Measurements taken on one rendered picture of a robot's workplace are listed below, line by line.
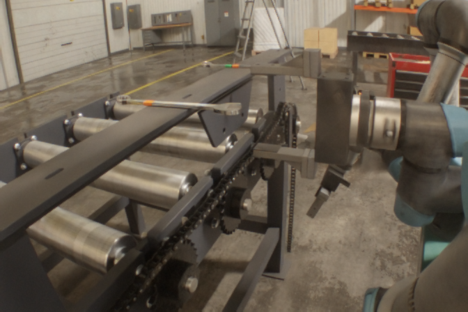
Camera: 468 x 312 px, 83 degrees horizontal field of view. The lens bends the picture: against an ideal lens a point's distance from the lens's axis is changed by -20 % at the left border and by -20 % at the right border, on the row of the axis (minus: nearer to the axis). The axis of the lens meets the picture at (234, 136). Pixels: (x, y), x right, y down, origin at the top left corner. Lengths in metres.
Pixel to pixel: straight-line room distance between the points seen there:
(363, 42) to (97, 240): 5.33
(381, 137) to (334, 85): 0.10
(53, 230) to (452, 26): 1.04
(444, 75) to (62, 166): 0.77
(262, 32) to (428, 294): 8.74
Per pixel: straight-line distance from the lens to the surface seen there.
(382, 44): 5.69
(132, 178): 0.95
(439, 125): 0.46
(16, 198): 0.39
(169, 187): 0.87
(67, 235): 0.77
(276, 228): 1.58
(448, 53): 0.80
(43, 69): 11.12
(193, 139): 1.14
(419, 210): 0.52
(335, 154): 0.48
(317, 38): 8.69
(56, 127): 1.58
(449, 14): 0.83
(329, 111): 0.46
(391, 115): 0.45
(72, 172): 0.40
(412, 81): 2.73
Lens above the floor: 1.33
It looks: 22 degrees down
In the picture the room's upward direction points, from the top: 3 degrees counter-clockwise
